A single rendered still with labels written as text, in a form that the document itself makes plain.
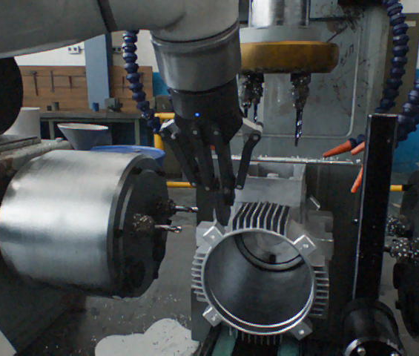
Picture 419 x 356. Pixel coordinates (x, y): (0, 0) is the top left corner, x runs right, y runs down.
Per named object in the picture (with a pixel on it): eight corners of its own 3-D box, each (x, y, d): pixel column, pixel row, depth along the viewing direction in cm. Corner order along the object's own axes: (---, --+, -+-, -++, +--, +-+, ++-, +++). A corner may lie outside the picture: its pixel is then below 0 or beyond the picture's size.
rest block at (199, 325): (199, 323, 85) (198, 269, 82) (232, 328, 84) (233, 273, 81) (190, 341, 80) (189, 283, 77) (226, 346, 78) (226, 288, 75)
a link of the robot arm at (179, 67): (163, 5, 46) (173, 56, 50) (135, 44, 39) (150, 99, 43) (245, 1, 43) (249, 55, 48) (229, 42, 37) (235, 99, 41)
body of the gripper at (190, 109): (245, 56, 47) (250, 124, 53) (173, 58, 49) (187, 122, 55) (233, 93, 42) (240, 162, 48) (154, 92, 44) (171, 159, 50)
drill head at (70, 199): (33, 248, 94) (21, 137, 88) (190, 265, 85) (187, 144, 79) (-66, 307, 70) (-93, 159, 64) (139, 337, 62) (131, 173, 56)
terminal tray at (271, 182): (245, 199, 76) (246, 161, 74) (305, 204, 73) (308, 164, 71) (231, 221, 64) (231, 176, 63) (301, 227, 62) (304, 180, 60)
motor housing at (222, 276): (223, 274, 80) (223, 179, 76) (325, 286, 76) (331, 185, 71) (190, 334, 62) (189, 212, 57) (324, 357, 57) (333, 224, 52)
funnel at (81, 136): (74, 167, 231) (70, 121, 225) (116, 167, 229) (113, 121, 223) (54, 177, 206) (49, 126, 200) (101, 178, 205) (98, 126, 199)
